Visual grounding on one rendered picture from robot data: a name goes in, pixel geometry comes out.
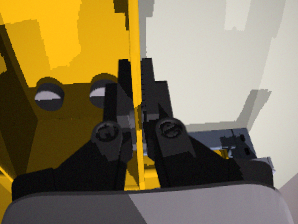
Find dark grey metal shelf rack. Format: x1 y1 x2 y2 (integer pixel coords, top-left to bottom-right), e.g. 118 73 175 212
187 128 276 175

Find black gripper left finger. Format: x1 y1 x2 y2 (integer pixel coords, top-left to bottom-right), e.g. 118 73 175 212
11 59 137 202

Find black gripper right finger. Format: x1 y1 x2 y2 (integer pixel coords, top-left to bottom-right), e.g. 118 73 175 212
140 58 274 188

